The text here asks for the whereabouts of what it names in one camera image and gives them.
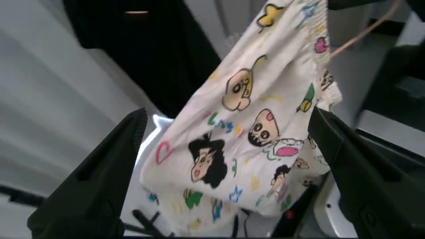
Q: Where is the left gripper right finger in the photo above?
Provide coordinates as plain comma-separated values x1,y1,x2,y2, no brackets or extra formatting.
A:
307,106,425,239

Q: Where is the pink clothes hanger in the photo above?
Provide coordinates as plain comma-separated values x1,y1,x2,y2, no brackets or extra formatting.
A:
327,0,404,60

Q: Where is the cream printed garment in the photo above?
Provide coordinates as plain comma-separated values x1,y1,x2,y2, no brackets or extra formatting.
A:
139,0,343,237

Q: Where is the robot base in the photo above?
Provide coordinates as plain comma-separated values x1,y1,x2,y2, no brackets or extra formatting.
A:
270,42,425,238

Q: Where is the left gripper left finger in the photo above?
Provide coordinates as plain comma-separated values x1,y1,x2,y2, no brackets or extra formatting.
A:
28,107,149,238

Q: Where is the black garment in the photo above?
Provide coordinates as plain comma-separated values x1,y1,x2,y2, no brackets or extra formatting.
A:
62,0,222,120

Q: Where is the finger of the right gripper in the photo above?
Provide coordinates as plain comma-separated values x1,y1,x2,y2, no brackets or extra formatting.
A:
327,0,388,11
405,0,425,23

